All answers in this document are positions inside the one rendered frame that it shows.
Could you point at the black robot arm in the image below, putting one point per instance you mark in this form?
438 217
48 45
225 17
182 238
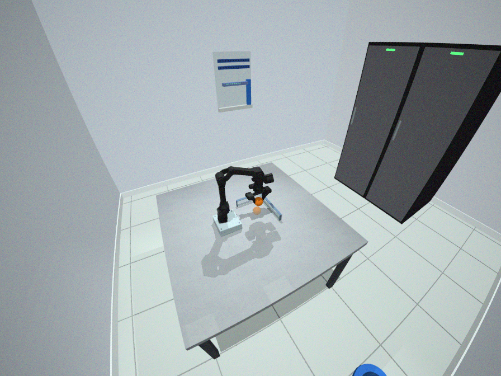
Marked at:
258 177

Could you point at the clear l-shaped low wall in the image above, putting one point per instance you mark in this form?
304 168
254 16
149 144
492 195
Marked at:
245 201

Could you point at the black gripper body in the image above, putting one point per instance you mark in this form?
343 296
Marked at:
257 191

